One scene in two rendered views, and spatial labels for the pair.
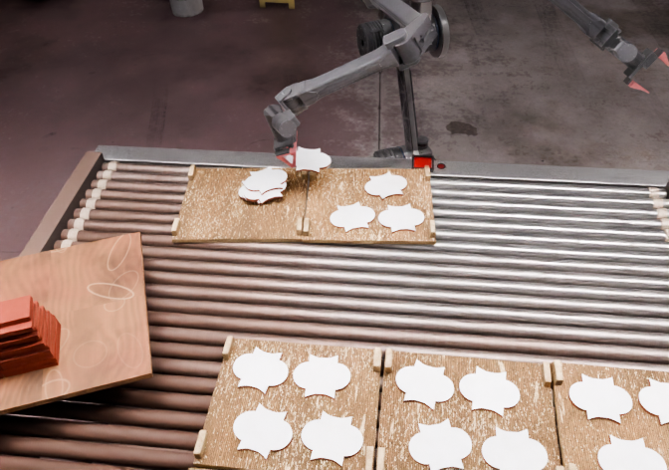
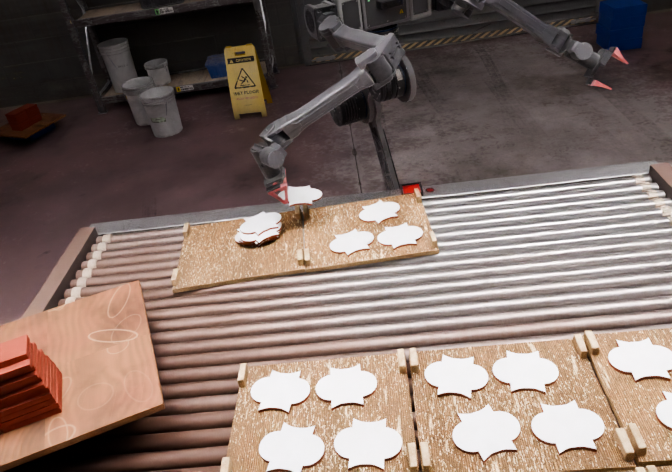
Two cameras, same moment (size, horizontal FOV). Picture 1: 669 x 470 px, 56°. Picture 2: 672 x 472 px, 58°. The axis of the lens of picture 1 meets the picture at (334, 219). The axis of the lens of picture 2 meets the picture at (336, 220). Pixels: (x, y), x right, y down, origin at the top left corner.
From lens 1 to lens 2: 0.32 m
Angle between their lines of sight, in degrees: 11
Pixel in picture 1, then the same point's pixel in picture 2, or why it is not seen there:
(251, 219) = (251, 260)
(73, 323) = (75, 370)
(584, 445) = (639, 406)
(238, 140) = not seen: hidden behind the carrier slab
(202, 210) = (200, 260)
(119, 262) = (120, 309)
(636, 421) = not seen: outside the picture
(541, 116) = (512, 168)
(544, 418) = (589, 388)
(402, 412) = (438, 407)
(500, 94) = (470, 156)
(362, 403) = (394, 405)
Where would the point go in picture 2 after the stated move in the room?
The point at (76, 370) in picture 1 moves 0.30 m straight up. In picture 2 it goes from (81, 414) to (25, 312)
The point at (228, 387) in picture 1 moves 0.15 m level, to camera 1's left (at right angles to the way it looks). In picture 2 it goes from (248, 413) to (184, 426)
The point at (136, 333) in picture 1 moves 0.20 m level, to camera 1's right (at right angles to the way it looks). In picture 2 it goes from (144, 368) to (228, 352)
